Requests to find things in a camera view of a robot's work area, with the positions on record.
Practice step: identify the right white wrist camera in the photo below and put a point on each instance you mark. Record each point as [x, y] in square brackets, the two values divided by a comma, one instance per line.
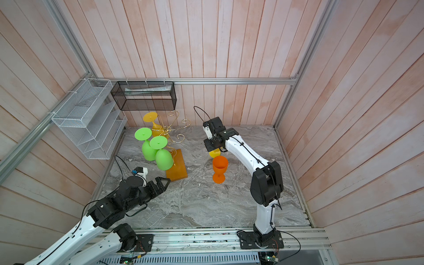
[207, 130]

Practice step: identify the aluminium frame rail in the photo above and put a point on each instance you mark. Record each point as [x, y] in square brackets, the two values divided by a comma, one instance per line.
[210, 80]

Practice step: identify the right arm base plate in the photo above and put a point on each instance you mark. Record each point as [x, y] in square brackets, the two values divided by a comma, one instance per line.
[255, 240]

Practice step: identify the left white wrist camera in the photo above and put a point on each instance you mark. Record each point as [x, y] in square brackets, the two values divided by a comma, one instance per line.
[141, 172]

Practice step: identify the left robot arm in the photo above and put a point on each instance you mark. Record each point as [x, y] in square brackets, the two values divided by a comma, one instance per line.
[71, 248]

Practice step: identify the orange wine glass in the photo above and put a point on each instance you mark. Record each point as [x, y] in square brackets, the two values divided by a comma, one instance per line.
[220, 165]

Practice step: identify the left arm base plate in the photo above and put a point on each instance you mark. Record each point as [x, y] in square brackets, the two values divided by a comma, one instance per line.
[137, 243]

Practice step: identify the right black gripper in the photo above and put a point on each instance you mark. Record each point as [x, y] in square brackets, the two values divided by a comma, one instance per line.
[209, 148]

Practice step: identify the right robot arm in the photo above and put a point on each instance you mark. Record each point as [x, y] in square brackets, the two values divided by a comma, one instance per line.
[266, 183]

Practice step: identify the amber yellow wine glass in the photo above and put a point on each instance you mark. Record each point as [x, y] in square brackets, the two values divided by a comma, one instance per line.
[157, 129]

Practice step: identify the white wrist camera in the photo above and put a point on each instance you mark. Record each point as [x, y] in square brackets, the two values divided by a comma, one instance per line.
[141, 172]
[207, 130]

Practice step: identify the black mesh wall basket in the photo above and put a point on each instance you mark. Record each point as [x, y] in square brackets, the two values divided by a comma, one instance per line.
[144, 95]

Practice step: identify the white mesh wall shelf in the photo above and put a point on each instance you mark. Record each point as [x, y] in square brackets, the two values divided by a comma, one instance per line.
[92, 123]

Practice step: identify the green wine glass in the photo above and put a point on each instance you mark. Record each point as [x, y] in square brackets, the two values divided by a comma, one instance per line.
[144, 135]
[163, 157]

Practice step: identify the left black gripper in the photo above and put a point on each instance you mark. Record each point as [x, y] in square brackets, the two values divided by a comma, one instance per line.
[162, 188]

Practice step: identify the gold wire wine glass rack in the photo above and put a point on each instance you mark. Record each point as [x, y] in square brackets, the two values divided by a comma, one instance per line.
[178, 170]

